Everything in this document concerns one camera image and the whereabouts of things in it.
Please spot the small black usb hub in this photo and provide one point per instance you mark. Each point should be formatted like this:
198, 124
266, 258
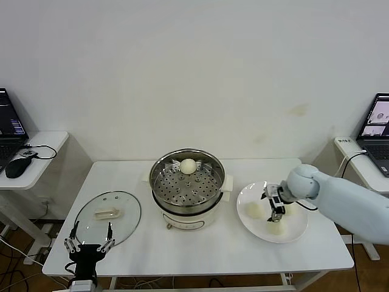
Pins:
28, 153

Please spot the black computer mouse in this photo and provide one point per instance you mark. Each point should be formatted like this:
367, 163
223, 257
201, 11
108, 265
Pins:
17, 168

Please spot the perforated steel steamer basket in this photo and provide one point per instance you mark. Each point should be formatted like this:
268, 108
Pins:
182, 194

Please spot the white electric cooking pot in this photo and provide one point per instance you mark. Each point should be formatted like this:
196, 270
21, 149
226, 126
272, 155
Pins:
188, 220

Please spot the white wall outlet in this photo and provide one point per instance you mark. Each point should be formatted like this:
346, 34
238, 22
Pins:
45, 201

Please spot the white steamed baozi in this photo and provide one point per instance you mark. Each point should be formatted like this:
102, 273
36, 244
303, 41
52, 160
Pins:
255, 210
187, 166
276, 229
291, 210

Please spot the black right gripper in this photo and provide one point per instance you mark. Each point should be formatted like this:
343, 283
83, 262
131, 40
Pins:
278, 204

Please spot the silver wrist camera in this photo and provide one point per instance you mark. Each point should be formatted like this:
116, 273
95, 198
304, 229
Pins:
80, 286
272, 192

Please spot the white side table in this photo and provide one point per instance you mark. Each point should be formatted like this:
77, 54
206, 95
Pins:
51, 140
370, 185

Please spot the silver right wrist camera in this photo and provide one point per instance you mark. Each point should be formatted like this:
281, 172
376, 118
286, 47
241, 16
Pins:
272, 192

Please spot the round white plate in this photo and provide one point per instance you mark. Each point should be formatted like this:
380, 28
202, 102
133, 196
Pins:
291, 231

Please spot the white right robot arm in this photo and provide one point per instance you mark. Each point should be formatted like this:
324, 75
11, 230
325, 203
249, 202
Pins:
349, 200

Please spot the white floor power strip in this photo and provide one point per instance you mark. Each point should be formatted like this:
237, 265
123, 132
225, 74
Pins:
50, 228

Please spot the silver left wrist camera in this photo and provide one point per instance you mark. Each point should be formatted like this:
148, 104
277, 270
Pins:
80, 286

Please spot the round glass pot lid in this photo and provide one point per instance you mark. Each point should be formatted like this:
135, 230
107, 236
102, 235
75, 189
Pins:
108, 213

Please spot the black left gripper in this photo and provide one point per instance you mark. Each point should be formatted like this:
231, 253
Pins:
86, 258

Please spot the dark open laptop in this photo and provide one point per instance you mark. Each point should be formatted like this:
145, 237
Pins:
377, 152
9, 121

